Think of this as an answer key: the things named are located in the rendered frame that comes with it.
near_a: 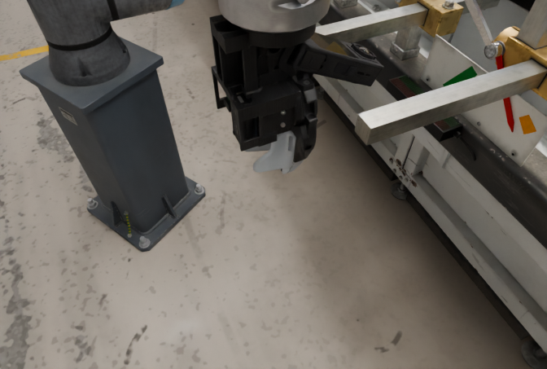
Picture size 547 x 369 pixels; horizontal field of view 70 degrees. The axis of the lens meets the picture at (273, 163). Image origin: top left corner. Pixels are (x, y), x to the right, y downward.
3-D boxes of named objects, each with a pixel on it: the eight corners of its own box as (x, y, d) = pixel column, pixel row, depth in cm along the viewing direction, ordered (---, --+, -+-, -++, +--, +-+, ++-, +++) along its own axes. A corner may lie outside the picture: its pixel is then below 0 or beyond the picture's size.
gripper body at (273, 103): (216, 110, 42) (201, 2, 33) (287, 90, 45) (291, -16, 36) (242, 158, 38) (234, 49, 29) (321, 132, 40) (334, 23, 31)
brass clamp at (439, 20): (431, 39, 73) (439, 13, 69) (389, 6, 81) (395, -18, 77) (457, 32, 75) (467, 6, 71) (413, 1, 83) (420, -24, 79)
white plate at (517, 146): (518, 167, 64) (551, 122, 57) (419, 79, 80) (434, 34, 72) (521, 166, 64) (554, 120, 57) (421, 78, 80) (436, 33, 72)
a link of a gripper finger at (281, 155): (248, 183, 47) (244, 128, 40) (292, 167, 49) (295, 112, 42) (259, 202, 46) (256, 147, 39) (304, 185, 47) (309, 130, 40)
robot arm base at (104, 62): (85, 96, 92) (67, 59, 84) (37, 68, 99) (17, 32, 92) (145, 58, 102) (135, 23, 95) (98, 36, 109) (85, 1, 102)
